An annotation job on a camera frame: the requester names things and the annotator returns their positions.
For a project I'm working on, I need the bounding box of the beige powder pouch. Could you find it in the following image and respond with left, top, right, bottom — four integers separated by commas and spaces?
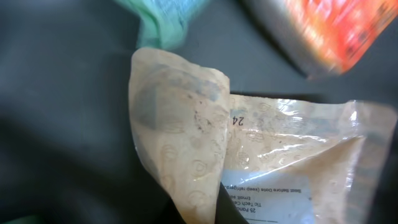
129, 48, 397, 223

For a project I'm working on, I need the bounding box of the orange tissue packet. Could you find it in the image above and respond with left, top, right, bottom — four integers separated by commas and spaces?
244, 0, 397, 79

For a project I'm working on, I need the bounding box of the teal snack packet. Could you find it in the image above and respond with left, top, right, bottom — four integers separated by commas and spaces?
116, 0, 209, 50

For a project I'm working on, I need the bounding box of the grey plastic mesh basket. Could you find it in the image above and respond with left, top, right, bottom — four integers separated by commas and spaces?
1, 0, 397, 223

